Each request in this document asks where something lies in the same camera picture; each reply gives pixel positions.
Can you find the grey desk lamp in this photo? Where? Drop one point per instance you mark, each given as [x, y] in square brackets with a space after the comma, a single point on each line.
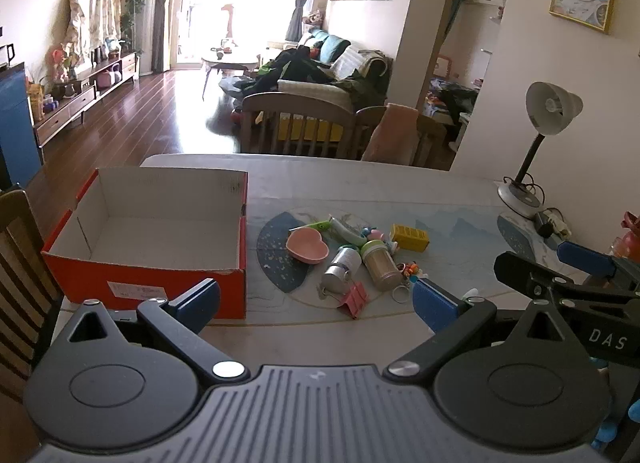
[552, 103]

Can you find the blue and pink penguin figure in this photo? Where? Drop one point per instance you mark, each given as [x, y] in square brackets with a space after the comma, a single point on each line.
[372, 234]

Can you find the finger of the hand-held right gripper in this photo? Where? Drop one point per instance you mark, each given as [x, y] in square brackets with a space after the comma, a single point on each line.
[585, 255]
[525, 275]

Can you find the dark wooden chair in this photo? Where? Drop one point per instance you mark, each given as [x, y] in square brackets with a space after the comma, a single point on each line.
[25, 293]

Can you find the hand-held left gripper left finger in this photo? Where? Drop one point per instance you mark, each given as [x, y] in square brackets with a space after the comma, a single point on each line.
[197, 303]

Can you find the green potted plant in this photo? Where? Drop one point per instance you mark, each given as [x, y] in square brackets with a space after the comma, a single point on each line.
[132, 8]

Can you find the beige sofa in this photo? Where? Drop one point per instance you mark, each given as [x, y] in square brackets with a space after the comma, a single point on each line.
[310, 90]

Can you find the red cardboard box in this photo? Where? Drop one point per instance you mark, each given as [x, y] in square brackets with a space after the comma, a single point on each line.
[150, 288]

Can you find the white tower air conditioner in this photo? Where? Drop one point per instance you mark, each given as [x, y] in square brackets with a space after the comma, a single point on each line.
[147, 18]

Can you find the plush teddy bear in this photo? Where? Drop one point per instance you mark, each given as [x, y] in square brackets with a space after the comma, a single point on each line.
[314, 17]

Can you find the pink towel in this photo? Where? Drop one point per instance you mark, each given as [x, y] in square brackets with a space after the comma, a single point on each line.
[392, 133]

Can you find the floral cloth cover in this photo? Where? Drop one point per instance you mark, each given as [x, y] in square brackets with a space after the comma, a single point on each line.
[92, 13]

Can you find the grey correction tape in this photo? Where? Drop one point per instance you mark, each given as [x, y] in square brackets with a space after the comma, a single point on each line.
[345, 230]

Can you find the yellow toy block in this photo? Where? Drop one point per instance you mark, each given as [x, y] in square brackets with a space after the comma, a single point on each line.
[407, 238]

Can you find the pink binder clip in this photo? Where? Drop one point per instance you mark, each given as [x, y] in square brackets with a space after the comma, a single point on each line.
[356, 299]

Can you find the wooden tv cabinet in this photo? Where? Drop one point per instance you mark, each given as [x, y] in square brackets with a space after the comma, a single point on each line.
[65, 113]

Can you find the wooden slatted chair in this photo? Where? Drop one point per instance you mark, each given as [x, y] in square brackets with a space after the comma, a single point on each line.
[300, 108]

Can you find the pink artificial flowers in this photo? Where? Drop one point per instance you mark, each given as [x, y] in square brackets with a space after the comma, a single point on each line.
[57, 55]

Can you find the oval coffee table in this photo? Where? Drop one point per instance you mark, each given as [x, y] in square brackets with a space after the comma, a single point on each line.
[230, 59]

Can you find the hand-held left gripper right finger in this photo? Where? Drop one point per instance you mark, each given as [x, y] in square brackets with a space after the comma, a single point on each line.
[435, 305]

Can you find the silver metal container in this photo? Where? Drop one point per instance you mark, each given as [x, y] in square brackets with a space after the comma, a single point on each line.
[340, 268]

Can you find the glass jar with green lid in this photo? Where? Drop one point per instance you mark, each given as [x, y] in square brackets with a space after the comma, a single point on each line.
[382, 268]

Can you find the green pen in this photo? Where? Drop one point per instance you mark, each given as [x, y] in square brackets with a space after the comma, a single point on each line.
[320, 226]

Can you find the pink heart-shaped bowl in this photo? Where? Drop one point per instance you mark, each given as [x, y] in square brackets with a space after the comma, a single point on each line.
[306, 245]

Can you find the yellow cloth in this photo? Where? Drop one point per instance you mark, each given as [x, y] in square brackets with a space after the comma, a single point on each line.
[310, 130]

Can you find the wooden chair with towel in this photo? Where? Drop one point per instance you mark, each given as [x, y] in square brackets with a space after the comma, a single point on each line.
[430, 143]

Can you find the person's right hand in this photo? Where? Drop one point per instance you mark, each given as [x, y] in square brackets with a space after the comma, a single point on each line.
[607, 433]

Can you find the pile of dark clothes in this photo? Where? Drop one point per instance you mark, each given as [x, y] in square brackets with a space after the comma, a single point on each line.
[300, 68]

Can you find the blue cabinet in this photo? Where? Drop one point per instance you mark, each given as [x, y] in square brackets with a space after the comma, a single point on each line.
[15, 118]

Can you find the red toy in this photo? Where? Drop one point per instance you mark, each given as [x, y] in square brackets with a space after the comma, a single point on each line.
[627, 238]

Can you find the white power strip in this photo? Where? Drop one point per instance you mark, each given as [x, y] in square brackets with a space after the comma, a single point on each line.
[560, 225]

